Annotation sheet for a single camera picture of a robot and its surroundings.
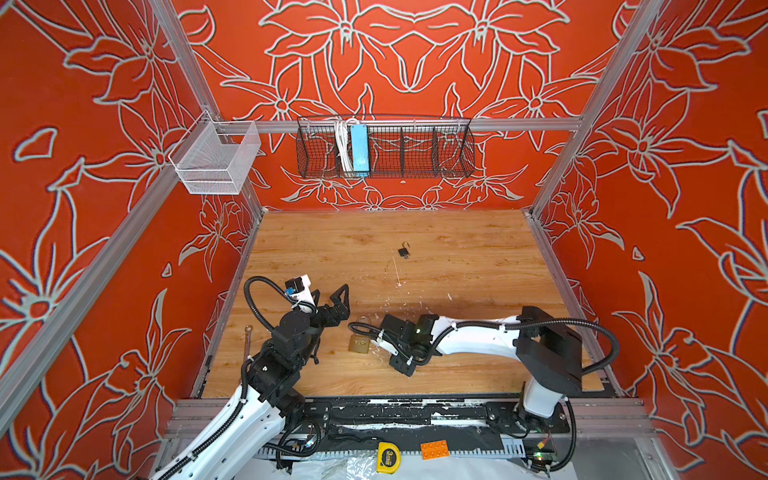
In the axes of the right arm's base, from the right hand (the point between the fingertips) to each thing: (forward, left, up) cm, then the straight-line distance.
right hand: (395, 359), depth 83 cm
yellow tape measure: (-23, +2, +3) cm, 23 cm away
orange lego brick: (-21, -8, +1) cm, 23 cm away
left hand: (+11, +15, +21) cm, 29 cm away
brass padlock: (+4, +10, +2) cm, 11 cm away
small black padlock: (+38, -5, 0) cm, 38 cm away
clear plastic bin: (+53, +57, +32) cm, 84 cm away
